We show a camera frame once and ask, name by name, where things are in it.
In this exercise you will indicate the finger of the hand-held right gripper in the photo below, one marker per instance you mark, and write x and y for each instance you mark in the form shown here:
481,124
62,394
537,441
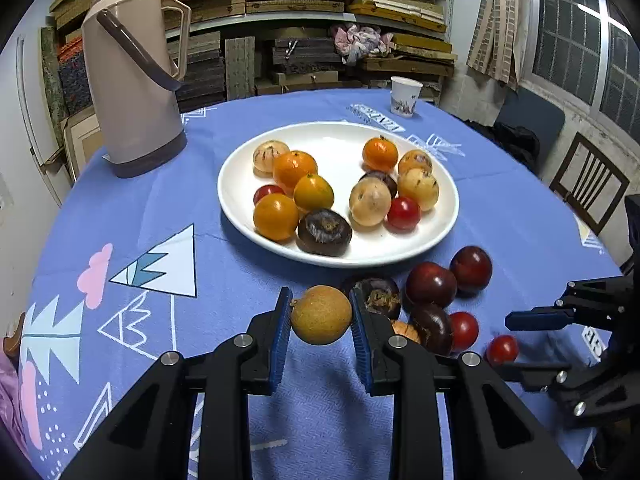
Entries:
539,376
535,320

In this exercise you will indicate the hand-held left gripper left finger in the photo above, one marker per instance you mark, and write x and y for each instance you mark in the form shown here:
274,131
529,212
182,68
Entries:
280,345

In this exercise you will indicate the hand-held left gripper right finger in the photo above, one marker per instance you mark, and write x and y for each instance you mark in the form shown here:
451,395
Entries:
361,345

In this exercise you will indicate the small orange mandarin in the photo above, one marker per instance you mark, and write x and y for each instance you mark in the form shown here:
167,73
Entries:
380,154
275,216
295,170
313,192

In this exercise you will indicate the white round plate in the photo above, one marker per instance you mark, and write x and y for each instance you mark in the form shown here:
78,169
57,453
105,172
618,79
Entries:
335,160

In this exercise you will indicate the dark red plum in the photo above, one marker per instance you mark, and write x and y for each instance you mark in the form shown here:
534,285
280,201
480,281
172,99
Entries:
470,268
430,284

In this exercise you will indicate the wooden chair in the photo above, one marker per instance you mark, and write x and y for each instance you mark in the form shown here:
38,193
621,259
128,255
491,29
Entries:
590,180

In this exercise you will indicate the black cloth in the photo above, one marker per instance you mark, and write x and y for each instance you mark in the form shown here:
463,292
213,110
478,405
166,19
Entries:
510,145

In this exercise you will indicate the blue printed tablecloth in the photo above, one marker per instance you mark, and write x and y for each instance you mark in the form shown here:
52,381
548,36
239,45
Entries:
150,200

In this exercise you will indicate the dark blue chair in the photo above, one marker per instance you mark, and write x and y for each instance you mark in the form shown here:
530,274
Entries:
535,115

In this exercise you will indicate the white paper cup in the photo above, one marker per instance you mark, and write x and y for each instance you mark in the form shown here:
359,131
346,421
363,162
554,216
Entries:
405,97

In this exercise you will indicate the brown wooden piece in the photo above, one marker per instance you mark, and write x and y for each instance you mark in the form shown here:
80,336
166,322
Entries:
14,335

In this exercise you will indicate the framed picture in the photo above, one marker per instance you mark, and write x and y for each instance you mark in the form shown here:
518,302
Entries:
82,140

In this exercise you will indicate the barred window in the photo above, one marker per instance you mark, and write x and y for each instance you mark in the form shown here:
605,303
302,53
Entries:
575,35

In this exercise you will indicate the striped beige curtain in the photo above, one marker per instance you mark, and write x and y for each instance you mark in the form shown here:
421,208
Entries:
497,25

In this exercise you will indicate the beige thermos jug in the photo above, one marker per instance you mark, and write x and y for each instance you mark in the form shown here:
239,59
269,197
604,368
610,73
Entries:
135,85

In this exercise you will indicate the pink crumpled cloth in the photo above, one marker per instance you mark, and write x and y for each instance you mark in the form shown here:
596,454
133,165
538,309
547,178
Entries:
360,42

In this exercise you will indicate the white shelf rack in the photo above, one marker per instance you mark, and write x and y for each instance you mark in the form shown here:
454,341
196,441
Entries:
450,10

